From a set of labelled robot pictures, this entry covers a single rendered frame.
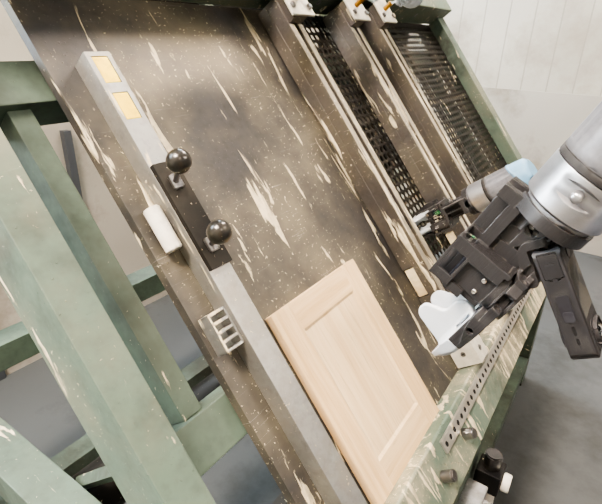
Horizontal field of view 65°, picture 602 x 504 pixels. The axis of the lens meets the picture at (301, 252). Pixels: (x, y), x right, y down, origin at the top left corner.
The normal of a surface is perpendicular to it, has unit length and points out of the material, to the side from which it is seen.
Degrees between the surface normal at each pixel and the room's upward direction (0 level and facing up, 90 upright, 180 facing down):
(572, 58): 90
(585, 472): 0
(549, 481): 0
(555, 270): 91
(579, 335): 91
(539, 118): 90
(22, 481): 0
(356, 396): 51
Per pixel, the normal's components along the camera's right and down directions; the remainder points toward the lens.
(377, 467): 0.66, -0.37
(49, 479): 0.03, -0.91
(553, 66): -0.58, 0.33
